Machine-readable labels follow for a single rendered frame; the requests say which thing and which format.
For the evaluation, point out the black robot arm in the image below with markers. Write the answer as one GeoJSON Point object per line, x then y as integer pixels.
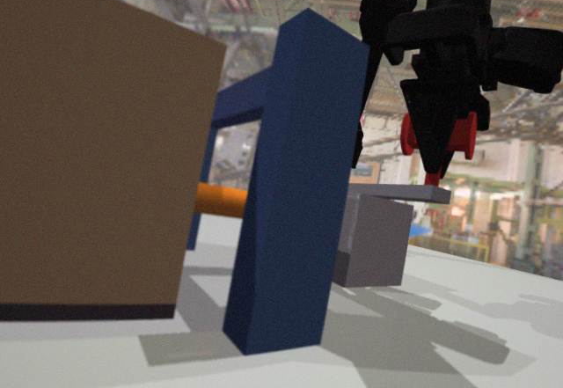
{"type": "Point", "coordinates": [529, 58]}

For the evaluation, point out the red and grey crank handle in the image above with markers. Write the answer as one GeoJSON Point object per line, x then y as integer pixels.
{"type": "Point", "coordinates": [462, 139]}

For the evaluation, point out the blue post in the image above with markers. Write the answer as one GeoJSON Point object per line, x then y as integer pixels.
{"type": "Point", "coordinates": [332, 194]}

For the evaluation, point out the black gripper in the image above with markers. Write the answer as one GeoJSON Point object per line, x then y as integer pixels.
{"type": "Point", "coordinates": [448, 84]}

